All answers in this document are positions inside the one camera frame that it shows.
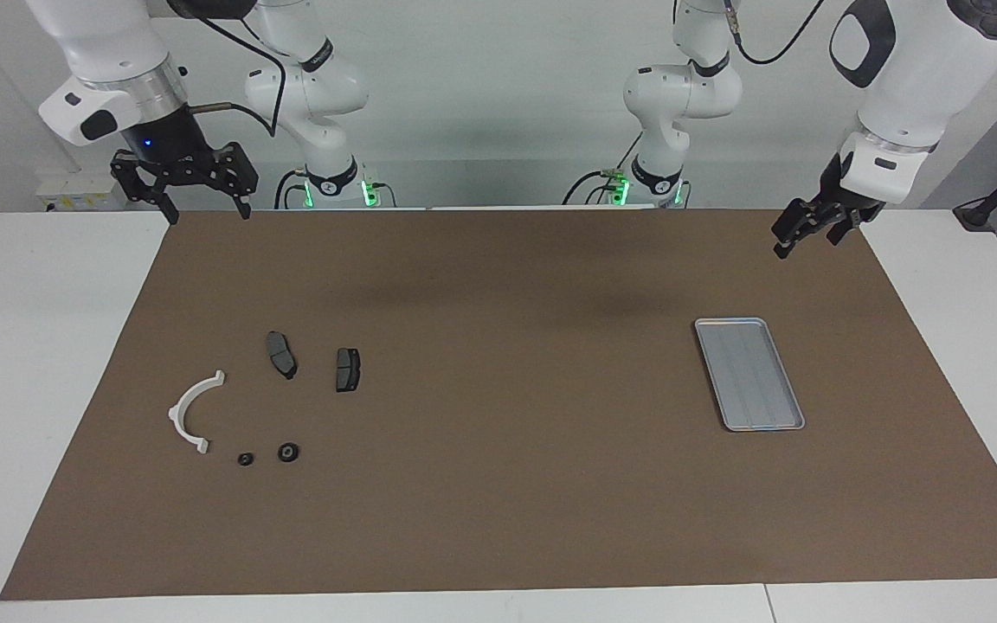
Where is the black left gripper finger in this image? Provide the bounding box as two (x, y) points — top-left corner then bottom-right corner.
(826, 212), (865, 247)
(771, 199), (824, 260)

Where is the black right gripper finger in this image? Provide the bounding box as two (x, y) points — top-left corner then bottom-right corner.
(209, 141), (259, 220)
(111, 150), (179, 226)

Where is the silver metal tray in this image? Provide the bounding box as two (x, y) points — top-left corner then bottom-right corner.
(694, 318), (806, 433)

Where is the curved dark brake pad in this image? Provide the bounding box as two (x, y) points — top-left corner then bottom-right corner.
(267, 331), (299, 381)

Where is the brown table mat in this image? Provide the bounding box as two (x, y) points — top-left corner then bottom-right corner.
(0, 208), (997, 601)

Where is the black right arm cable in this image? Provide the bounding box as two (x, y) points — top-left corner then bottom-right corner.
(168, 0), (285, 139)

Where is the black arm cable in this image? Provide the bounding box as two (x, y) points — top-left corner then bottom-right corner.
(168, 0), (285, 139)
(724, 0), (826, 67)

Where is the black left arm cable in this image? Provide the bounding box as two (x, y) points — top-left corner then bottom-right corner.
(724, 0), (826, 67)

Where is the white curved plastic bracket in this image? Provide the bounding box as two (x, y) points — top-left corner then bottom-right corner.
(168, 370), (227, 455)

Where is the black left base cable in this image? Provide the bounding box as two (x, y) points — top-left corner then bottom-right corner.
(562, 130), (646, 207)

